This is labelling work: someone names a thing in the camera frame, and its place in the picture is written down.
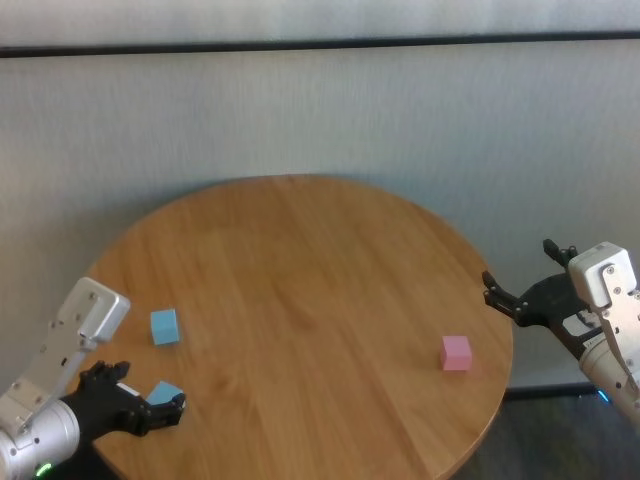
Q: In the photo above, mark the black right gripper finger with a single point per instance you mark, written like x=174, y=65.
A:
x=502, y=300
x=556, y=251

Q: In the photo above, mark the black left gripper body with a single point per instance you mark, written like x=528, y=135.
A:
x=100, y=410

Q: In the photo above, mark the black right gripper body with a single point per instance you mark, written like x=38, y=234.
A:
x=550, y=305

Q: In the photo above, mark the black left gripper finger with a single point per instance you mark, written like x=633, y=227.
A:
x=160, y=415
x=107, y=374

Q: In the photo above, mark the light blue cube block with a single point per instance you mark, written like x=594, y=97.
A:
x=165, y=327
x=161, y=394

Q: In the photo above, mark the pink cube block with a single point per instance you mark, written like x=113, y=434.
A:
x=456, y=354

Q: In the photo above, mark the black baseboard strip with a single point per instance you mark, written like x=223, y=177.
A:
x=550, y=391

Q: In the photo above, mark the black wall rail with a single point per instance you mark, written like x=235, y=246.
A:
x=300, y=43

